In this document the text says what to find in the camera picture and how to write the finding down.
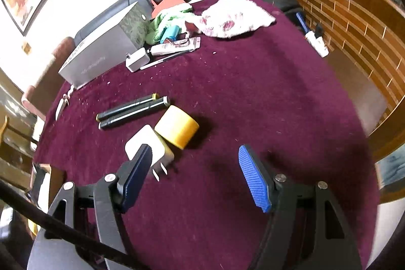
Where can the wooden chair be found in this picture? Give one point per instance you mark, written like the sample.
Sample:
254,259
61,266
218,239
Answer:
12,162

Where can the yellow plastic jar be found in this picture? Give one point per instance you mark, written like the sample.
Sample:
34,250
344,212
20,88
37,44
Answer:
177,126

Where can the white power adapter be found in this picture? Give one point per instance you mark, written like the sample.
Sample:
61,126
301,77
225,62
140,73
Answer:
158,156

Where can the toothpaste tube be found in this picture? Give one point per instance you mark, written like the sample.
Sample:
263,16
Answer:
174,47

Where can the white object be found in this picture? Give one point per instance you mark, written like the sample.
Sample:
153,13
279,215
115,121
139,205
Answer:
318,44

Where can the small white remote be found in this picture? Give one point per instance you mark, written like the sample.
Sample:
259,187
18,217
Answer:
196,0

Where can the brown chair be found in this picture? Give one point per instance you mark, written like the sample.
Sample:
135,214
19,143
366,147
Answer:
47,77

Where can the cardboard box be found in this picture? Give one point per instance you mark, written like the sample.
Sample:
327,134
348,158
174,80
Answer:
57,175

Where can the small yellow wall plaque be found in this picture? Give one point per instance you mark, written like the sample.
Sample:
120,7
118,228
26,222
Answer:
27,48

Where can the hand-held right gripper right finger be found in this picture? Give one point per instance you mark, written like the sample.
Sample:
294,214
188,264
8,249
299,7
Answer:
254,178

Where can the green cloth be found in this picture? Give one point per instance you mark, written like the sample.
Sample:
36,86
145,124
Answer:
161,23

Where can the blue tube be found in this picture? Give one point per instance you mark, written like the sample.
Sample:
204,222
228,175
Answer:
302,22

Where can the small white charger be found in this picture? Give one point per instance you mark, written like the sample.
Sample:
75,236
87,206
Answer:
137,60

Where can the landscape painting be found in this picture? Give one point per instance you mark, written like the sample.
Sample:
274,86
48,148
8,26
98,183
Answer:
392,168

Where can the maroon tablecloth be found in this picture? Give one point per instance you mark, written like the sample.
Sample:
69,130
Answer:
269,93

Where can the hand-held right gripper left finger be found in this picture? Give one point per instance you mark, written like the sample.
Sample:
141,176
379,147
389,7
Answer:
136,181

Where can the pink floral towel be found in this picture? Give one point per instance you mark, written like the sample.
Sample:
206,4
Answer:
227,17

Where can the long grey box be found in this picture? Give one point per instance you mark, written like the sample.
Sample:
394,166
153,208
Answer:
95,58

